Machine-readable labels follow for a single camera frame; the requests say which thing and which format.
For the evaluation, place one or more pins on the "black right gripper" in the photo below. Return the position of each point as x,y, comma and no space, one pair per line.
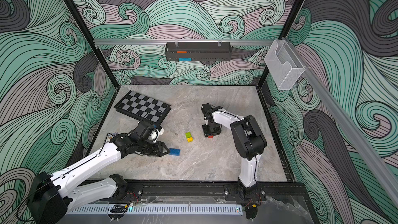
209,132

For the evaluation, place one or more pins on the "white slotted cable duct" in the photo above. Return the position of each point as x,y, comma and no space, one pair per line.
161,209

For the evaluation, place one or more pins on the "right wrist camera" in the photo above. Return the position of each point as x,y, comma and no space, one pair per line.
207,110

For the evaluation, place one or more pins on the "black wall tray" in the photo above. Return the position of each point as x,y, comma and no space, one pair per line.
198,51

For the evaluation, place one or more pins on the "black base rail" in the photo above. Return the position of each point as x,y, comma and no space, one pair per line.
226,190

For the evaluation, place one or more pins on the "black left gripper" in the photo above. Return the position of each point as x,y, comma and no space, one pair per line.
159,150

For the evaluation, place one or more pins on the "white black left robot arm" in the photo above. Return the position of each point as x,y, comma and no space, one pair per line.
51,197

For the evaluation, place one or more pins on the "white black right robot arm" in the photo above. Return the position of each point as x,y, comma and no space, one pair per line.
249,142

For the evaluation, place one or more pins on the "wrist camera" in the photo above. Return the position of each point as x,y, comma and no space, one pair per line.
148,132
207,110

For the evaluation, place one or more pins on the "black grey chessboard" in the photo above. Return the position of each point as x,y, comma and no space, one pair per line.
143,108

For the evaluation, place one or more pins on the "clear plastic wall bin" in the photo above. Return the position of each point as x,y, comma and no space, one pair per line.
284,64

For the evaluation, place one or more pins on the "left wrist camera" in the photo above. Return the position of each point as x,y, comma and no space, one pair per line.
148,132

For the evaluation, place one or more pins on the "blue lego brick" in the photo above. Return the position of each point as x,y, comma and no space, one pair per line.
174,152

